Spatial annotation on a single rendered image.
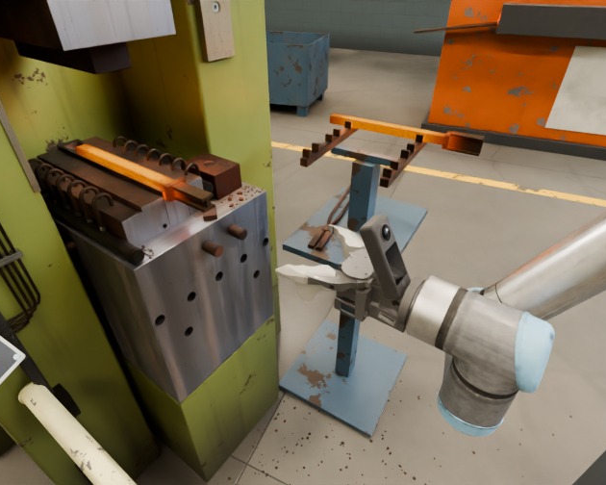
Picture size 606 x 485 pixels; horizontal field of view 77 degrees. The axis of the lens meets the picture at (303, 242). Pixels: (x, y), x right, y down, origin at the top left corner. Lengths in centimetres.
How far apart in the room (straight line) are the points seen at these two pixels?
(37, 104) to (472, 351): 111
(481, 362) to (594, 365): 157
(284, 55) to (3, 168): 370
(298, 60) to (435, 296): 388
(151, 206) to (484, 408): 67
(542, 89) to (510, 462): 311
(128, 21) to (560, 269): 74
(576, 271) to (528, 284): 6
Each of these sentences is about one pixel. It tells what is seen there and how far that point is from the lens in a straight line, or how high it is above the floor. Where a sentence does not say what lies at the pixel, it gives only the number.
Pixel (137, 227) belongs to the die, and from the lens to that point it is 81.
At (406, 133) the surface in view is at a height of 100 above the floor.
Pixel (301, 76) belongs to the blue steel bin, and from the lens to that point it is 430.
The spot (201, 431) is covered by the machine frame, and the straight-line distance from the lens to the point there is 126.
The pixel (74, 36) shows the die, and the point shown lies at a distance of 70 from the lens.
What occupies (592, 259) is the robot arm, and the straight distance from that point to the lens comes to 62.
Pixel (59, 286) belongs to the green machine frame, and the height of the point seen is 82.
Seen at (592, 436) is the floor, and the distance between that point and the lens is 185.
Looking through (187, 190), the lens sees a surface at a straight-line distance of 79.
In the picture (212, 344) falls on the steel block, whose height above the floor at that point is 57.
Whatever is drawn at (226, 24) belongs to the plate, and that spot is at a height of 125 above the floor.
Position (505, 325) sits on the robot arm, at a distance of 53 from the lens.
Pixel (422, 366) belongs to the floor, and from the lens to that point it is 176.
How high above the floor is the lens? 137
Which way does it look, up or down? 36 degrees down
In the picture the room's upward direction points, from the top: straight up
